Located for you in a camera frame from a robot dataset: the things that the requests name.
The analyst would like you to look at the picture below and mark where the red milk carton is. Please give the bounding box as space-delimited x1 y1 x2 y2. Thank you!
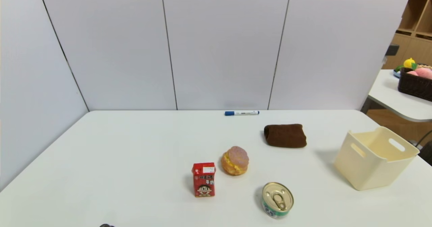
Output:
192 162 216 198

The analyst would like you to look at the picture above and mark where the blue white marker pen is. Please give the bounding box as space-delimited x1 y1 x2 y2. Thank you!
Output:
225 110 260 116

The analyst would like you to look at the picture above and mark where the cream puff pastry toy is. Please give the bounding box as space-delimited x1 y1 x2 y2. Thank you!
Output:
221 146 250 176

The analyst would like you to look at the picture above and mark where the green label tin can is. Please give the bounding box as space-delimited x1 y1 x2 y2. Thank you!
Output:
262 182 294 219

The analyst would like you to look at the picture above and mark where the brown towel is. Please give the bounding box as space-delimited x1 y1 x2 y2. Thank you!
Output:
264 123 307 149

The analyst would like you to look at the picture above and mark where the thin black floor cable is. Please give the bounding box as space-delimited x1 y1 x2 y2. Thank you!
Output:
414 130 432 148

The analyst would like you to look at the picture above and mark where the pink peach toy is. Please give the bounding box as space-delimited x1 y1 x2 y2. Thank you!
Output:
407 67 432 80

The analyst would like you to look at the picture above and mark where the dark wicker basket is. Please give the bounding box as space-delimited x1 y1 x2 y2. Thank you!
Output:
398 64 432 102

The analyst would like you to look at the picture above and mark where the white side table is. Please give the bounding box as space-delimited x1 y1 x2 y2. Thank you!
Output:
360 69 432 122

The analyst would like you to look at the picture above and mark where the black rounded background object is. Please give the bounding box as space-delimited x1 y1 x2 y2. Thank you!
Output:
418 141 432 166

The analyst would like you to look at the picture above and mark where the cream white plastic box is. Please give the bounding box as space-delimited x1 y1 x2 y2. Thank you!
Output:
334 126 420 191

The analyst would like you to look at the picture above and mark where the wooden shelf unit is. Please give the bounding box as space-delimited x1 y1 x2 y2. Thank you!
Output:
382 0 432 70

